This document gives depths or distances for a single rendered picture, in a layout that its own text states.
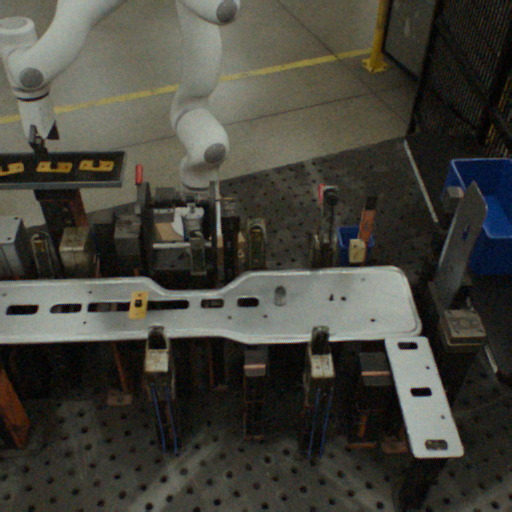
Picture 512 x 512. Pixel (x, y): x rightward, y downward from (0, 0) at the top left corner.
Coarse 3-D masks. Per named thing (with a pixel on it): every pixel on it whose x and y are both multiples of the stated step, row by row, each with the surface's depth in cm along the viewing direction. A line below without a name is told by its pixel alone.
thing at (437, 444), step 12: (432, 444) 120; (444, 444) 120; (408, 468) 131; (420, 468) 122; (432, 468) 122; (408, 480) 131; (420, 480) 126; (432, 480) 127; (396, 492) 142; (408, 492) 132; (420, 492) 135; (396, 504) 140; (408, 504) 135; (420, 504) 135
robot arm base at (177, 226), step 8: (216, 184) 181; (184, 192) 181; (192, 192) 179; (200, 192) 179; (208, 192) 180; (216, 192) 183; (216, 208) 188; (176, 216) 196; (176, 224) 193; (176, 232) 191
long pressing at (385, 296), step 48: (0, 288) 146; (48, 288) 146; (96, 288) 147; (144, 288) 147; (240, 288) 147; (288, 288) 147; (336, 288) 148; (384, 288) 148; (0, 336) 136; (48, 336) 137; (96, 336) 137; (144, 336) 137; (192, 336) 138; (240, 336) 137; (288, 336) 137; (336, 336) 138; (384, 336) 138
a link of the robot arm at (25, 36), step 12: (0, 24) 127; (12, 24) 127; (24, 24) 127; (0, 36) 126; (12, 36) 125; (24, 36) 126; (36, 36) 130; (0, 48) 128; (12, 48) 127; (12, 84) 134
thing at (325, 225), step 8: (328, 192) 142; (336, 192) 141; (328, 200) 139; (336, 200) 139; (328, 208) 145; (336, 208) 144; (320, 216) 147; (328, 216) 146; (336, 216) 145; (320, 224) 147; (328, 224) 148; (320, 232) 148; (328, 232) 149; (320, 240) 149; (320, 248) 151
